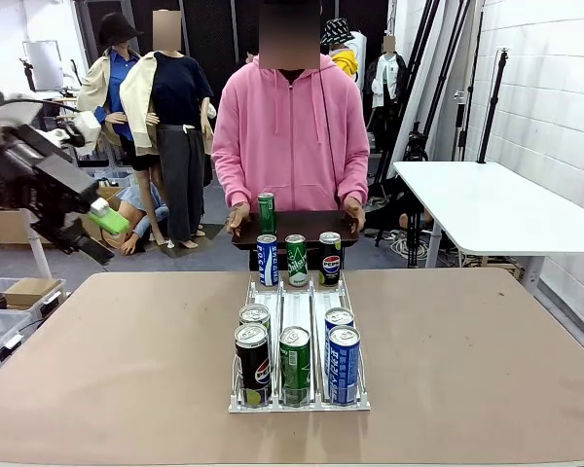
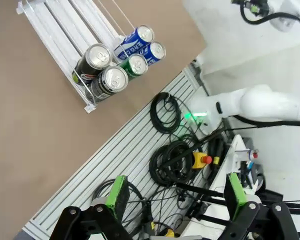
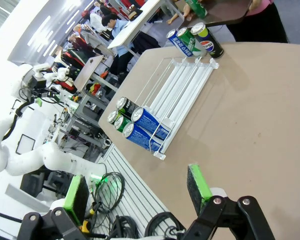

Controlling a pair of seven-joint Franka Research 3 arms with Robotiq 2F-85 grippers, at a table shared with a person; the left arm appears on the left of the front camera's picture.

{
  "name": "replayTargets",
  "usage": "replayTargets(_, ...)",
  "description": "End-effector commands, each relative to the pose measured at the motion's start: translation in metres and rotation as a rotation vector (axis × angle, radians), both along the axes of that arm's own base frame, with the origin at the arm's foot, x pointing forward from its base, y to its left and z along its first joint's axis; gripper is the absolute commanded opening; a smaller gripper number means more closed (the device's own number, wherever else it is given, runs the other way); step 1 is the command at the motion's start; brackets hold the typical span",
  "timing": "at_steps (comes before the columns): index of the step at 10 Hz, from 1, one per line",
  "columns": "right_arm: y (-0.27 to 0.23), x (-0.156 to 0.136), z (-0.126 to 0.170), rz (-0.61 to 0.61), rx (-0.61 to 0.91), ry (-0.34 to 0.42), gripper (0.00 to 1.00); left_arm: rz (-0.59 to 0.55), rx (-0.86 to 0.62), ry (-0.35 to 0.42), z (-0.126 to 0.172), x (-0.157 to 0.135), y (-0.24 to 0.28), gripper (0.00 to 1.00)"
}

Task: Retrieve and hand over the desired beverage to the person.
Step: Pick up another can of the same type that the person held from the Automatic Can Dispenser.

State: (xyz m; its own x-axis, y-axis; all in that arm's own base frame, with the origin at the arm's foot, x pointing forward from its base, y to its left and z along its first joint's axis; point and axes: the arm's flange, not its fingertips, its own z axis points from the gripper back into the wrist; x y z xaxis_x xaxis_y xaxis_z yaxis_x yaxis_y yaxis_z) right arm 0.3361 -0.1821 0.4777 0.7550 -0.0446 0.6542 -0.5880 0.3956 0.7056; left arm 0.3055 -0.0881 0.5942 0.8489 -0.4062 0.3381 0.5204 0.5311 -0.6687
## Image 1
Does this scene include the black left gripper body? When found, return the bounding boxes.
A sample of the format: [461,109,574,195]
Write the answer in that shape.
[0,126,103,244]

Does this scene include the green Chilsung cider can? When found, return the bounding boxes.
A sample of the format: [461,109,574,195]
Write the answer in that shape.
[284,233,308,287]
[257,192,278,236]
[278,326,313,409]

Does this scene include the dark brown serving tray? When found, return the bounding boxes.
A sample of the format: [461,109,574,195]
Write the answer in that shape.
[231,209,362,252]

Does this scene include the pink-sleeved left forearm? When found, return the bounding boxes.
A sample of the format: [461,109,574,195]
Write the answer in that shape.
[333,155,372,203]

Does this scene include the pink-sleeved right forearm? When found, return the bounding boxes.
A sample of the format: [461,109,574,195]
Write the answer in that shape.
[211,160,252,211]

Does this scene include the person in pink hoodie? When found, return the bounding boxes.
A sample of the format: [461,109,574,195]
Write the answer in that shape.
[210,0,372,271]

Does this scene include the person's right hand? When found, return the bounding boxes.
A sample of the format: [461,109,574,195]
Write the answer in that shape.
[226,202,251,238]

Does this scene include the person's left hand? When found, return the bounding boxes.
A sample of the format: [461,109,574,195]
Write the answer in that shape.
[343,197,366,234]

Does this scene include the mannequin in light blue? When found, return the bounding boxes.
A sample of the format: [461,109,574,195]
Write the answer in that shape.
[116,187,170,257]

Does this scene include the white table with white leg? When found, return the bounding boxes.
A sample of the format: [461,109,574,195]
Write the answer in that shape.
[18,208,53,279]

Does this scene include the clear bin holding box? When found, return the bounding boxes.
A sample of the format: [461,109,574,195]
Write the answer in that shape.
[0,276,68,323]

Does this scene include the brown cardboard box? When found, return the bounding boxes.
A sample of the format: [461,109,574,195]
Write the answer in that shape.
[0,187,124,247]

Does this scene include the small flat cardboard box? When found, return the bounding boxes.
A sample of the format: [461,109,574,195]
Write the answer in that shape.
[3,277,62,309]

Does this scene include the thin black tripod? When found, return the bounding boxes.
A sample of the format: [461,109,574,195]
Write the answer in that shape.
[20,57,38,93]

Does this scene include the white board panel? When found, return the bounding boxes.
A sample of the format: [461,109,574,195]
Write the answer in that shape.
[22,41,65,92]

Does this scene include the mannequin black hat blue shirt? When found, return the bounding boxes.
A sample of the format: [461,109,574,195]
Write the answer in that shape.
[75,12,143,172]

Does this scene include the clear plastic storage bin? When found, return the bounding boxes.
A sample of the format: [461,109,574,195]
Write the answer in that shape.
[0,308,34,381]

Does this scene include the mannequin navy top cream jacket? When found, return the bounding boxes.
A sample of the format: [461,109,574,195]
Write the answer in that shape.
[119,9,219,250]

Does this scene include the blue Pocari Sweat can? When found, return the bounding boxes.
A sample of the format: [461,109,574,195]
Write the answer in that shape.
[256,233,279,287]
[324,306,356,333]
[326,325,362,407]

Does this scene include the white can dispenser rack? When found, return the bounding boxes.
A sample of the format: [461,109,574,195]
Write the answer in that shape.
[228,271,372,413]

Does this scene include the mannequin yellow hoodie bucket hat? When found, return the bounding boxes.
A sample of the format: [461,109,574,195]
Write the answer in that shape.
[319,18,362,82]

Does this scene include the figure in white jacket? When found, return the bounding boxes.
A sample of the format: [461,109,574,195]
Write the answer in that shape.
[369,36,409,147]

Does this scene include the black leaning stand poles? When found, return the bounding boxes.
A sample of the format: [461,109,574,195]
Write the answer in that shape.
[374,0,469,187]

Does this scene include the large white folding table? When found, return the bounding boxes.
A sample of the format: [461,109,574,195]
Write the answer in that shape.
[392,160,584,293]

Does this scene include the black light stand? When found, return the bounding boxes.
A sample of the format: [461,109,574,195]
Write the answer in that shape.
[475,47,511,165]

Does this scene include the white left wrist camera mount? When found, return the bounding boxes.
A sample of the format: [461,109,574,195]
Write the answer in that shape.
[53,110,102,158]

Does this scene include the coiled floor cables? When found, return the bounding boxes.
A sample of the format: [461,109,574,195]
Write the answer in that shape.
[388,232,437,262]

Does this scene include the black tripod with camera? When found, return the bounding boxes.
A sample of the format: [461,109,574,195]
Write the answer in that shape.
[402,121,430,162]

